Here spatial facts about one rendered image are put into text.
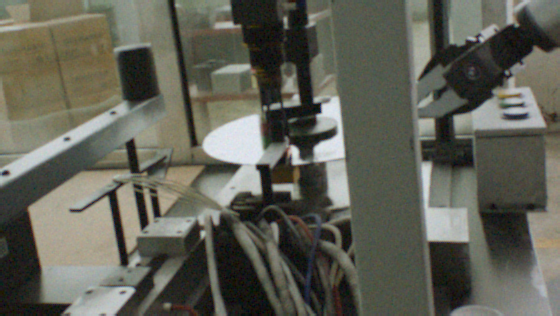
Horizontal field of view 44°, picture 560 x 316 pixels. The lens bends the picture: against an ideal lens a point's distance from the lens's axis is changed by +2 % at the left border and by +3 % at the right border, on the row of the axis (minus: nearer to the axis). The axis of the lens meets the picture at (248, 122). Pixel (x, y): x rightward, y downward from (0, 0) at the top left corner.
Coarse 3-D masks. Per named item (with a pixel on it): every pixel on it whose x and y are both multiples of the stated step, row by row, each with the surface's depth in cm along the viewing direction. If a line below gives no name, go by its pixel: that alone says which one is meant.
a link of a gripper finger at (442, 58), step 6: (450, 48) 90; (438, 54) 91; (444, 54) 90; (432, 60) 92; (438, 60) 91; (444, 60) 91; (426, 66) 92; (432, 66) 92; (444, 66) 91; (426, 72) 93; (420, 78) 93
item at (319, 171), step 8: (304, 168) 107; (312, 168) 107; (320, 168) 107; (304, 176) 107; (312, 176) 107; (320, 176) 108; (296, 184) 109; (304, 184) 108; (312, 184) 107; (320, 184) 108; (328, 184) 109; (296, 192) 109; (304, 192) 108; (312, 192) 108; (320, 192) 108
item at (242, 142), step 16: (336, 112) 117; (224, 128) 116; (240, 128) 115; (256, 128) 113; (208, 144) 108; (224, 144) 106; (240, 144) 105; (256, 144) 104; (288, 144) 102; (304, 144) 101; (320, 144) 100; (336, 144) 99; (224, 160) 99; (240, 160) 97; (256, 160) 96; (288, 160) 94; (304, 160) 93; (320, 160) 93
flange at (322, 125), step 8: (296, 120) 106; (304, 120) 105; (312, 120) 106; (320, 120) 109; (328, 120) 108; (336, 120) 108; (296, 128) 106; (304, 128) 105; (312, 128) 105; (320, 128) 104; (328, 128) 104; (336, 128) 106; (296, 136) 103; (304, 136) 103; (312, 136) 103; (320, 136) 103
